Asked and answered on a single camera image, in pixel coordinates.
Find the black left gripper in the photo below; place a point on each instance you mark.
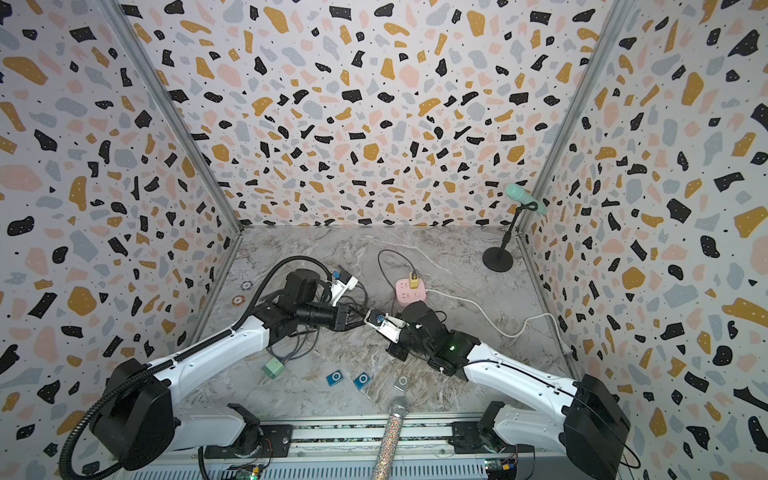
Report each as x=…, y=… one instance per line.
x=352, y=325

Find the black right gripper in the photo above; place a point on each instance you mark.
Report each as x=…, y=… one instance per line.
x=408, y=317

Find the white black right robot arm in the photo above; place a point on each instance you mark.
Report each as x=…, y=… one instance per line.
x=578, y=418

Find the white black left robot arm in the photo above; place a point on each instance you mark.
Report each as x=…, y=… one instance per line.
x=136, y=418

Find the pink power strip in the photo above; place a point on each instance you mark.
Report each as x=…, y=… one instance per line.
x=408, y=291

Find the silver mp3 player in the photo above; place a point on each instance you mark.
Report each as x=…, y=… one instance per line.
x=401, y=383

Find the blue mp3 player right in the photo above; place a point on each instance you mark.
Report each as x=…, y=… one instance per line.
x=362, y=380

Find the blue mp3 player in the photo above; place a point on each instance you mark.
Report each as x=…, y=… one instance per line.
x=362, y=380
x=335, y=378

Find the blue mp3 player left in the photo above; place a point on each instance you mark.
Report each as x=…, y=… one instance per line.
x=335, y=378

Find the glitter silver microphone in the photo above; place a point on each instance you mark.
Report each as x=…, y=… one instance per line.
x=398, y=410

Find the green USB charger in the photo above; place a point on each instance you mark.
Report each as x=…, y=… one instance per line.
x=273, y=368

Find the black microphone stand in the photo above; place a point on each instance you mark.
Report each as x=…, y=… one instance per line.
x=499, y=259

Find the green microphone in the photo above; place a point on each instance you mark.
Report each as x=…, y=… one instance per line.
x=519, y=194

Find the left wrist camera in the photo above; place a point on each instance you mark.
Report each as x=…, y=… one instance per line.
x=342, y=282

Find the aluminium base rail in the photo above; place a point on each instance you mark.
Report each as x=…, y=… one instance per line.
x=430, y=446

